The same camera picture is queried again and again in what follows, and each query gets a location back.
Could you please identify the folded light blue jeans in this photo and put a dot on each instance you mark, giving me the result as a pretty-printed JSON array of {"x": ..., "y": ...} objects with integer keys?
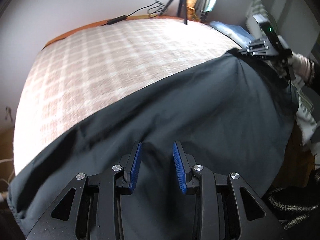
[{"x": 235, "y": 32}]

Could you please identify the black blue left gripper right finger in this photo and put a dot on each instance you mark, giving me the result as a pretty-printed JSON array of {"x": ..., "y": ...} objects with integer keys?
[{"x": 226, "y": 206}]

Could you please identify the dark grey pants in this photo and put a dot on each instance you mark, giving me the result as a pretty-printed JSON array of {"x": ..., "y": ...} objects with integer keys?
[{"x": 231, "y": 114}]

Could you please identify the black camera tripod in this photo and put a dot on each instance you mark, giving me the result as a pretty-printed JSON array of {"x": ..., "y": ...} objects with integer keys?
[{"x": 182, "y": 11}]

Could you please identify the orange patterned cloth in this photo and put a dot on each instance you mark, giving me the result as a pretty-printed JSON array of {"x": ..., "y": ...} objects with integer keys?
[{"x": 191, "y": 11}]

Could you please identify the gloved right hand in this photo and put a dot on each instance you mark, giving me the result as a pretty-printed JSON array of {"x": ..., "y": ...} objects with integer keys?
[{"x": 302, "y": 66}]

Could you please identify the green striped white pillow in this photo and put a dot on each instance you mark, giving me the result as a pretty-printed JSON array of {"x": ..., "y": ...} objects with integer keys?
[{"x": 257, "y": 7}]

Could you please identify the beige checked bed blanket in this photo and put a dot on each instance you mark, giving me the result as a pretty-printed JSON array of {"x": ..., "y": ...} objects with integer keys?
[{"x": 73, "y": 78}]

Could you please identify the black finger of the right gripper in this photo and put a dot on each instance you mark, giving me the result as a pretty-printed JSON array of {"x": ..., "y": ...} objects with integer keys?
[{"x": 239, "y": 52}]

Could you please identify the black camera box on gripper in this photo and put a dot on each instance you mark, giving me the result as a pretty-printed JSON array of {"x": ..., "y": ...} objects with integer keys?
[{"x": 266, "y": 27}]

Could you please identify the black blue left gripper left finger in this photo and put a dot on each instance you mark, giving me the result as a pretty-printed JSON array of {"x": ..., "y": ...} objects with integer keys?
[{"x": 89, "y": 206}]

